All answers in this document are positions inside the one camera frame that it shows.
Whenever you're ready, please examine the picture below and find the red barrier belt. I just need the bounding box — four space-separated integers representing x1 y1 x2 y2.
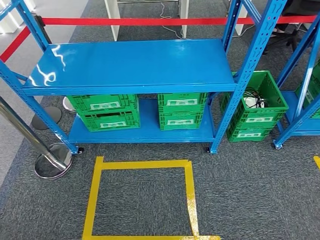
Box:
41 15 318 27
0 26 32 64

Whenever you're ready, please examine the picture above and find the white power adapter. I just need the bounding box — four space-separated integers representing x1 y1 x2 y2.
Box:
242 87 266 110

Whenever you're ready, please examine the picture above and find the white floor cable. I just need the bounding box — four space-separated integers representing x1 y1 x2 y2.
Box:
159 2 186 40

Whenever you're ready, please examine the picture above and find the blue metal shelf rack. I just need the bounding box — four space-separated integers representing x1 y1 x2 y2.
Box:
272 13 320 151
0 0 288 155

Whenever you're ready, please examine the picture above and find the white desk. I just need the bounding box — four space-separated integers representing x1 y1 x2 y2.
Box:
104 0 190 42

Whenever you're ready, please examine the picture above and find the chrome stanchion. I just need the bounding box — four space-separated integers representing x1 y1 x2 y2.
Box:
62 96 77 115
0 96 74 181

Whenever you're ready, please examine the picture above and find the white desk leg panel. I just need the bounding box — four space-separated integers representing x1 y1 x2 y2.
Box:
234 3 248 37

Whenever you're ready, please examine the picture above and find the black office chair base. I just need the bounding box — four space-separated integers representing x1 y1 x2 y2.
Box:
263 24 311 55

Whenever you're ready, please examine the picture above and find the yellow floor tape square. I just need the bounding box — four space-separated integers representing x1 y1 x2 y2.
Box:
82 156 221 240

